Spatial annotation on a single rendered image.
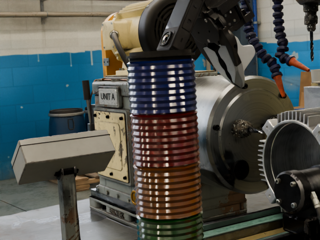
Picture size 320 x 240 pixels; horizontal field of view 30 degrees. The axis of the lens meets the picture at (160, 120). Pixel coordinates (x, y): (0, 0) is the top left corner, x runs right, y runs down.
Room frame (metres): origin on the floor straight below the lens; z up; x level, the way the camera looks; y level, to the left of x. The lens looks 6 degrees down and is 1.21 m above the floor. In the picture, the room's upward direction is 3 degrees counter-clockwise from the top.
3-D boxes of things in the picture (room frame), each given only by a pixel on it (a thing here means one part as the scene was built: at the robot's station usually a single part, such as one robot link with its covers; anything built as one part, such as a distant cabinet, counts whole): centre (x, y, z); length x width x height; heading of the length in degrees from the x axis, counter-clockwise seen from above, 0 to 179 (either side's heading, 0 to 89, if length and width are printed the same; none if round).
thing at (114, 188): (1.57, 0.00, 0.99); 0.35 x 0.31 x 0.37; 31
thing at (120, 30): (1.59, 0.05, 1.16); 0.33 x 0.26 x 0.42; 31
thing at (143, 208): (0.52, 0.00, 1.10); 0.06 x 0.06 x 0.04
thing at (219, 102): (1.36, -0.12, 1.04); 0.37 x 0.25 x 0.25; 31
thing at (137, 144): (0.52, 0.00, 1.14); 0.06 x 0.06 x 0.04
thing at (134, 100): (0.52, 0.00, 1.19); 0.06 x 0.06 x 0.04
